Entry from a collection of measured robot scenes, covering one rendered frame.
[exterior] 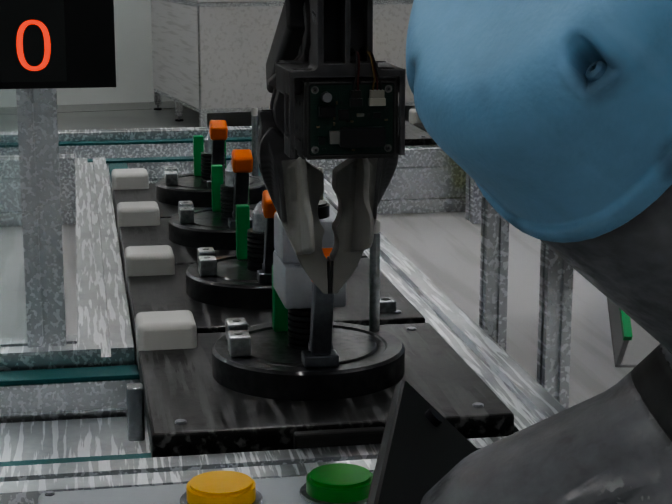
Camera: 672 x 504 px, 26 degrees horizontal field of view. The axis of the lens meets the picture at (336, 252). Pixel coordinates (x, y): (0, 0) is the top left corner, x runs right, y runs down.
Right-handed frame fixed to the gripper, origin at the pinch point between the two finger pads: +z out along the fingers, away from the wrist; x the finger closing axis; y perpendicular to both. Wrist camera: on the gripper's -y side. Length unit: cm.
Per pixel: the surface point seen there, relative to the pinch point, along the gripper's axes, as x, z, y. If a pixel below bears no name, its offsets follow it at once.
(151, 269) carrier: -9.5, 8.7, -41.7
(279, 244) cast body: -2.1, -0.3, -8.0
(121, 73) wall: 22, 80, -1078
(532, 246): 46, 20, -98
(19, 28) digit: -19.7, -15.1, -17.8
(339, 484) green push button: -1.8, 9.3, 14.4
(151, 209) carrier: -8, 7, -66
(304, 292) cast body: -0.7, 2.7, -5.5
